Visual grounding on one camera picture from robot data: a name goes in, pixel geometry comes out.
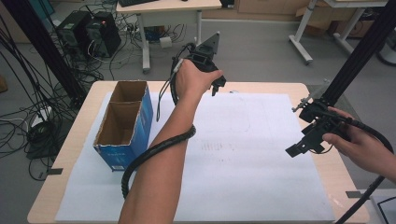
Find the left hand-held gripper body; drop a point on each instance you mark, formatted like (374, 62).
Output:
(203, 57)

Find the black tape strip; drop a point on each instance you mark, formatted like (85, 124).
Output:
(353, 194)
(54, 171)

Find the white frame table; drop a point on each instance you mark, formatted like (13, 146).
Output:
(314, 28)

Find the black computer tower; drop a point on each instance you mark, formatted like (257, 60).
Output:
(104, 34)
(72, 31)

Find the white board with black line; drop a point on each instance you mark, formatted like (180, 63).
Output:
(384, 207)

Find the brown cardboard boxes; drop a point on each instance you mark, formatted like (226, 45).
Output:
(274, 7)

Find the white power strip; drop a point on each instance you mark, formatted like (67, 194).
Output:
(42, 115)

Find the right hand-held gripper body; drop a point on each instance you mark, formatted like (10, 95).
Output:
(320, 119)

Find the black metal stand post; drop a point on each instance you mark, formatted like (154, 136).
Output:
(46, 53)
(361, 53)

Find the blue cardboard box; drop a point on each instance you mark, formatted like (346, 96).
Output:
(124, 130)

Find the black keyboard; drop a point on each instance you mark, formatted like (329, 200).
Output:
(137, 2)

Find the white paper sheet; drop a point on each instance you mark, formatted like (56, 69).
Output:
(243, 161)

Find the person's right hand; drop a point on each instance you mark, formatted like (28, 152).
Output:
(358, 146)

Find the person's left hand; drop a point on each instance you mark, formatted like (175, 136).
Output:
(192, 80)

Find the wooden desk with white legs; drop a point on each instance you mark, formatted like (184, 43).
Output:
(169, 6)

